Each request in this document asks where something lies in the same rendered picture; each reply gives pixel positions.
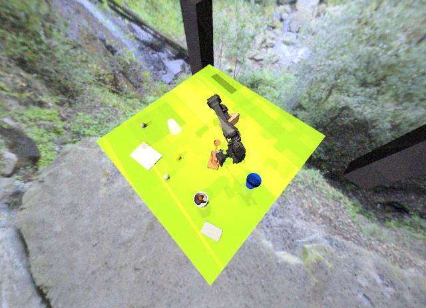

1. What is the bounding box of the blue cup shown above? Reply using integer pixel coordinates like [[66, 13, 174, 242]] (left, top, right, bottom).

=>
[[246, 173, 262, 189]]

